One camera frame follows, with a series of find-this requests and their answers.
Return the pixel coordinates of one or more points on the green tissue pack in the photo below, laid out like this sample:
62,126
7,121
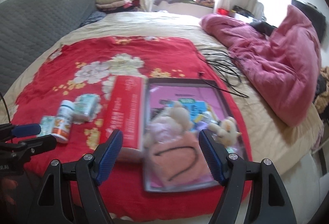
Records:
46,124
85,107

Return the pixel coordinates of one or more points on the pink cloth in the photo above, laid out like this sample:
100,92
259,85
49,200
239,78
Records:
176,162

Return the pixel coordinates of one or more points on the red box by window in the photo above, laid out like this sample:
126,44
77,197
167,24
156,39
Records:
223,12

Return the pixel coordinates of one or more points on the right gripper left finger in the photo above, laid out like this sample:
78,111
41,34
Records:
53,202

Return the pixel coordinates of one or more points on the green tissue pack upper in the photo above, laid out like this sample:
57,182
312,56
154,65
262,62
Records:
85,107

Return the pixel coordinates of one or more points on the grey quilted headboard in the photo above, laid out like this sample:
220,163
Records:
30,27

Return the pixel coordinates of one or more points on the red floral blanket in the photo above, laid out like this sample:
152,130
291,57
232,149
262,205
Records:
90,66

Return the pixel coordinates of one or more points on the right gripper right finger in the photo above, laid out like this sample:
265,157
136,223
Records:
269,201

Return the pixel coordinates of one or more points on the cream teddy bear pink dress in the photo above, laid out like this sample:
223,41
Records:
171,123

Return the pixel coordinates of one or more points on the pink lined box tray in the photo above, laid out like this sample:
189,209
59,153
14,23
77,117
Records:
203,100

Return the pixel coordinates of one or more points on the small bear purple dress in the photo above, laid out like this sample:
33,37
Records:
224,131

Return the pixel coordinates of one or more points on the red and white box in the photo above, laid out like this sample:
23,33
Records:
125,112

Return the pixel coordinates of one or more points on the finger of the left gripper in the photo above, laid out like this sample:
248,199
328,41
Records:
19,131
29,147

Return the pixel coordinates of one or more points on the folded blankets stack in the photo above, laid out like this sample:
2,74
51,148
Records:
114,6

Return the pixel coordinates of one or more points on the cream bed sheet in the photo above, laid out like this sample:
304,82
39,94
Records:
289,148

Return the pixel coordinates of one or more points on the dark patterned pillow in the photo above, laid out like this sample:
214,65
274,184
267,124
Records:
94,17

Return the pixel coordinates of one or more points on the green tissue pack lower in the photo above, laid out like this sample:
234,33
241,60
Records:
46,124

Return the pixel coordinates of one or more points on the white supplement bottle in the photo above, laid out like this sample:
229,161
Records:
63,122

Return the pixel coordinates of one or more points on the black monitor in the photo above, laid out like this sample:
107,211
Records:
314,15

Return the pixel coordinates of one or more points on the pink quilt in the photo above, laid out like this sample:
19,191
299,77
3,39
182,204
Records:
283,67

